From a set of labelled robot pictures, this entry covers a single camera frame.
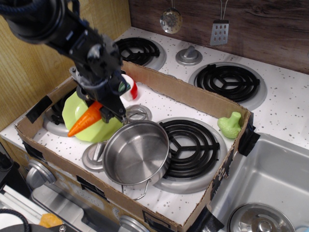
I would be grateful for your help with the back left stove burner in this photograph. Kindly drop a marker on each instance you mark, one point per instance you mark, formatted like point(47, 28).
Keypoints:
point(142, 51)

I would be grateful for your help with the white and red toy cheese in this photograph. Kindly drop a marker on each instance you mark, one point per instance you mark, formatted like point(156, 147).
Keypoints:
point(132, 89)

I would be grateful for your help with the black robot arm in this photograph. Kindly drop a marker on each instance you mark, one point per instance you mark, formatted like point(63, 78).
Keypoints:
point(96, 57)

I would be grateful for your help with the silver sink basin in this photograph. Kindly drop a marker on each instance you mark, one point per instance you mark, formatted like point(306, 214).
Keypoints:
point(275, 173)

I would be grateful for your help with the silver front left oven knob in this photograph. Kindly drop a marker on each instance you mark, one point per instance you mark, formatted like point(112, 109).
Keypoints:
point(38, 175)

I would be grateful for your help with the green toy broccoli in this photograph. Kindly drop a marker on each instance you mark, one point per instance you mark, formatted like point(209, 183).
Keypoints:
point(230, 127)

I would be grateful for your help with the stove burner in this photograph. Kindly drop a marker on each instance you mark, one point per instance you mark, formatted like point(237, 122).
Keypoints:
point(53, 120)
point(197, 151)
point(142, 51)
point(236, 82)

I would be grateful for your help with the silver front centre oven knob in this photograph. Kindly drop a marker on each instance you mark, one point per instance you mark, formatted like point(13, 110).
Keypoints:
point(129, 224)

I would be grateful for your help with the hanging metal spatula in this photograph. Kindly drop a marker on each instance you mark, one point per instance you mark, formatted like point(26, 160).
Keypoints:
point(220, 28)

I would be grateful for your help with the silver knob near pot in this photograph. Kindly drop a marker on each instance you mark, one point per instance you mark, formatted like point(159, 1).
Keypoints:
point(92, 157)

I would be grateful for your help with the steel pot lid in sink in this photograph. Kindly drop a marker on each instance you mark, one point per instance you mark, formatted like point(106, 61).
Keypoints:
point(258, 217)

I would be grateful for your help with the silver knob behind pot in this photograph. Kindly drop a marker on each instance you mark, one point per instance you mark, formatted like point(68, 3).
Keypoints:
point(137, 113)

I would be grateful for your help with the front right stove burner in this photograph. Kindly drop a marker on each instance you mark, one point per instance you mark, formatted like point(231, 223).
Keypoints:
point(197, 151)

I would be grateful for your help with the silver back stove knob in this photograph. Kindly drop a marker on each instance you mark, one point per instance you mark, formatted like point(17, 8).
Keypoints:
point(189, 56)

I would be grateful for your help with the stainless steel pot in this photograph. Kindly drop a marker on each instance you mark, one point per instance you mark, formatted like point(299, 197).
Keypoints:
point(137, 155)

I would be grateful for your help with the hanging metal slotted spoon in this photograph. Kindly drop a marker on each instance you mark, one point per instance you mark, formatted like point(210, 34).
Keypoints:
point(171, 20)

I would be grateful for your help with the orange toy carrot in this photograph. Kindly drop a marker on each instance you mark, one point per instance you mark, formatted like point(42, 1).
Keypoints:
point(90, 117)

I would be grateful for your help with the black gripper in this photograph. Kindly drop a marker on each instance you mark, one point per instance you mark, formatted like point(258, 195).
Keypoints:
point(107, 93)

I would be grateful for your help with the front left stove burner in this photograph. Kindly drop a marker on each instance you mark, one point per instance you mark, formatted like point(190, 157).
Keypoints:
point(53, 120)

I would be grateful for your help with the brown cardboard fence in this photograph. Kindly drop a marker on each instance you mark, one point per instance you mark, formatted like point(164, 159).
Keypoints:
point(210, 103)

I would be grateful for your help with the silver oven knob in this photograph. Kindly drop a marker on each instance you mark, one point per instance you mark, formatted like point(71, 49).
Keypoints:
point(129, 224)
point(38, 175)

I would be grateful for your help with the back right stove burner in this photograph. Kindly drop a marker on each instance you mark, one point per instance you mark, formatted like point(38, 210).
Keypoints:
point(236, 82)

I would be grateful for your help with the light green plastic plate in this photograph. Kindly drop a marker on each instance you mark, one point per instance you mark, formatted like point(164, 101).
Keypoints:
point(74, 108)

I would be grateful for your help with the orange object bottom left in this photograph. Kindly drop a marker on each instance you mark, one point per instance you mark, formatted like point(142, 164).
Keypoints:
point(49, 220)

